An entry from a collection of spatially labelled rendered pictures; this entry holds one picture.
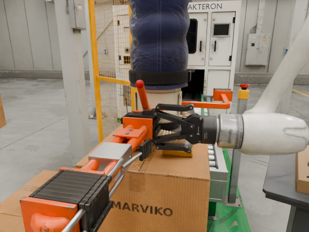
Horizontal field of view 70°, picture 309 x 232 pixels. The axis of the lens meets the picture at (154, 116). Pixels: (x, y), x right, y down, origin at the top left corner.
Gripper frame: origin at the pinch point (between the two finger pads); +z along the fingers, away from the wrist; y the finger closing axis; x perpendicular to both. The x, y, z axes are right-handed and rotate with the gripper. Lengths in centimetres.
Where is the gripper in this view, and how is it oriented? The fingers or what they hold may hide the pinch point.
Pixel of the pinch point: (140, 125)
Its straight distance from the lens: 62.1
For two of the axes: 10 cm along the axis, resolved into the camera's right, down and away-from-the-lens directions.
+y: 0.0, 9.6, 2.7
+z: -9.8, -0.5, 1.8
